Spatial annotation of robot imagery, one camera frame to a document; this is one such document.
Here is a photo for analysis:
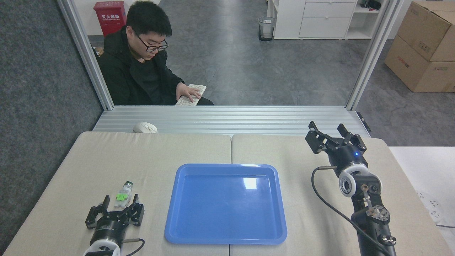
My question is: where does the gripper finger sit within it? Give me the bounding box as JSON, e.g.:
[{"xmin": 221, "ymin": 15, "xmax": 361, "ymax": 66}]
[
  {"xmin": 305, "ymin": 121, "xmax": 338, "ymax": 155},
  {"xmin": 85, "ymin": 195, "xmax": 114, "ymax": 229},
  {"xmin": 337, "ymin": 123, "xmax": 367, "ymax": 153},
  {"xmin": 119, "ymin": 194, "xmax": 145, "ymax": 227}
]

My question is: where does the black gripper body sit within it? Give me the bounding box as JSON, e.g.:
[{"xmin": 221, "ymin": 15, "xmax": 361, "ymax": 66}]
[
  {"xmin": 329, "ymin": 144, "xmax": 369, "ymax": 177},
  {"xmin": 89, "ymin": 217, "xmax": 129, "ymax": 248}
]

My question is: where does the blue plastic tray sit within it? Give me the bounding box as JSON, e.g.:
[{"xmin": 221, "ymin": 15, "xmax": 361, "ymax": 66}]
[{"xmin": 164, "ymin": 163, "xmax": 288, "ymax": 245}]

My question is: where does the person's left hand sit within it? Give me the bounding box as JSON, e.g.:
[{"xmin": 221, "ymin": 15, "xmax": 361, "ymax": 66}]
[{"xmin": 176, "ymin": 85, "xmax": 203, "ymax": 104}]

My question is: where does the silver aluminium profile platform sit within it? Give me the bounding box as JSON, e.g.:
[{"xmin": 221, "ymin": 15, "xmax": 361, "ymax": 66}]
[{"xmin": 92, "ymin": 105, "xmax": 371, "ymax": 138}]

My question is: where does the white side table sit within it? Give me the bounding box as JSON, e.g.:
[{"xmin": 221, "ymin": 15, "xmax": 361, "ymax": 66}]
[{"xmin": 388, "ymin": 146, "xmax": 455, "ymax": 251}]

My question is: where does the white computer mouse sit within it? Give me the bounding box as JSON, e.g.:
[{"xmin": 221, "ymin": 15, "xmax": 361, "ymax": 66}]
[{"xmin": 133, "ymin": 122, "xmax": 158, "ymax": 134}]

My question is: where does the large cardboard box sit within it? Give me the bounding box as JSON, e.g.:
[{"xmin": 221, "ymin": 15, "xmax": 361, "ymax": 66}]
[{"xmin": 384, "ymin": 35, "xmax": 455, "ymax": 93}]

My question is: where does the white power strip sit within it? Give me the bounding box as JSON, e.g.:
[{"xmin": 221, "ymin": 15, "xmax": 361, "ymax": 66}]
[{"xmin": 416, "ymin": 191, "xmax": 445, "ymax": 224}]

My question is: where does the white drawer cabinet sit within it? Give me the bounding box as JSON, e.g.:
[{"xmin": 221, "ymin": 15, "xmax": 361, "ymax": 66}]
[{"xmin": 267, "ymin": 0, "xmax": 383, "ymax": 40}]

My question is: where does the grey mesh waste bin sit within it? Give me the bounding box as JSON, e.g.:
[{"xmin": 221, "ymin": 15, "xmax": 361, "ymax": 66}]
[{"xmin": 258, "ymin": 16, "xmax": 277, "ymax": 42}]

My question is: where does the white keyboard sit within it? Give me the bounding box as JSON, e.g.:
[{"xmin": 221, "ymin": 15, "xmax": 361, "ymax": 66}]
[{"xmin": 175, "ymin": 84, "xmax": 207, "ymax": 107}]

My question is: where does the small cardboard box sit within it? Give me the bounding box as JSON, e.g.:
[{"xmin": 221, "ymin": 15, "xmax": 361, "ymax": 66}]
[{"xmin": 396, "ymin": 1, "xmax": 455, "ymax": 62}]

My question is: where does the person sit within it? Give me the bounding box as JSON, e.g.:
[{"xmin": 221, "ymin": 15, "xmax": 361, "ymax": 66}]
[{"xmin": 97, "ymin": 1, "xmax": 214, "ymax": 106}]

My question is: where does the red fire extinguisher box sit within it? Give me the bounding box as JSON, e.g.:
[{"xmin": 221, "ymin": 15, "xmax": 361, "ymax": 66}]
[{"xmin": 93, "ymin": 1, "xmax": 127, "ymax": 36}]

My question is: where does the white green switch part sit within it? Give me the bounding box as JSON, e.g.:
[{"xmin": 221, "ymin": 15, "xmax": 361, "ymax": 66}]
[{"xmin": 114, "ymin": 181, "xmax": 134, "ymax": 209}]

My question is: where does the silver aluminium post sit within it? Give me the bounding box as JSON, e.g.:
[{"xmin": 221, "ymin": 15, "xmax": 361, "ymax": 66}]
[
  {"xmin": 57, "ymin": 0, "xmax": 114, "ymax": 111},
  {"xmin": 345, "ymin": 0, "xmax": 405, "ymax": 111}
]

